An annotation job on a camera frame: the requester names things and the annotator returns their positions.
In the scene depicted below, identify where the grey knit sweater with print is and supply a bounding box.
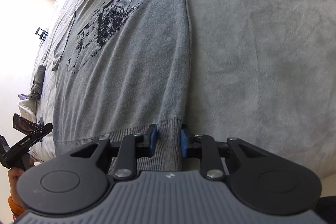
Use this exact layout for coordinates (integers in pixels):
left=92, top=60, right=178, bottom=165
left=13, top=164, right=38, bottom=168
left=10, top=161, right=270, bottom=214
left=51, top=0, right=214, bottom=180

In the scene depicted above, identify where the person's orange sleeved forearm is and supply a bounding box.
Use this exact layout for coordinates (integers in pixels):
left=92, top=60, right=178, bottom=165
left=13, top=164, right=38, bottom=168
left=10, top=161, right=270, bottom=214
left=8, top=195, right=25, bottom=222

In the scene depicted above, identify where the small black toy chair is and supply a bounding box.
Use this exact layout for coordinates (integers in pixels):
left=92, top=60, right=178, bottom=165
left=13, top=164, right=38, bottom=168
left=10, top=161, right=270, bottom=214
left=35, top=27, right=49, bottom=42

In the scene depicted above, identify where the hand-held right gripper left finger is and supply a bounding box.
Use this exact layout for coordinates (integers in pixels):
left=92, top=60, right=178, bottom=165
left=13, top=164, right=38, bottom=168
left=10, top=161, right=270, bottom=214
left=70, top=124, right=158, bottom=179

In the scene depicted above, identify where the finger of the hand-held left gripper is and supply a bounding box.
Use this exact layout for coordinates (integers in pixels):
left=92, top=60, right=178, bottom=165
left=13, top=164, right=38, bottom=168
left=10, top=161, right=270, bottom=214
left=29, top=123, right=53, bottom=140

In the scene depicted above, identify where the black smartphone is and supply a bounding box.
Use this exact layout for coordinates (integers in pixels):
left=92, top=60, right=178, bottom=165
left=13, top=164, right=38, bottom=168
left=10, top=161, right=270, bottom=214
left=13, top=113, right=40, bottom=135

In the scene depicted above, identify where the dark grey rolled cloth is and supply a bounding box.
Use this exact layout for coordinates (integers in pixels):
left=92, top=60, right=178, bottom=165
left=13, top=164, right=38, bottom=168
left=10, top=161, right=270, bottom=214
left=30, top=65, right=46, bottom=104

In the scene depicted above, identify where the person's left hand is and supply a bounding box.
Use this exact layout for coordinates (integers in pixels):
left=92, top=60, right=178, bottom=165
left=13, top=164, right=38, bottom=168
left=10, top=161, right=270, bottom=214
left=7, top=158, right=36, bottom=207

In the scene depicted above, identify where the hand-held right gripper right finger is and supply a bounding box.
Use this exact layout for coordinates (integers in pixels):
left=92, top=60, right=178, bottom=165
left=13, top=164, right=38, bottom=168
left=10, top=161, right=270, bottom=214
left=181, top=123, right=269, bottom=180

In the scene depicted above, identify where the white plastic bag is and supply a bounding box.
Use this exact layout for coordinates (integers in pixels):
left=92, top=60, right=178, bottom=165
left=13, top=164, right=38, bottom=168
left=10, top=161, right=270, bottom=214
left=17, top=93, right=38, bottom=122

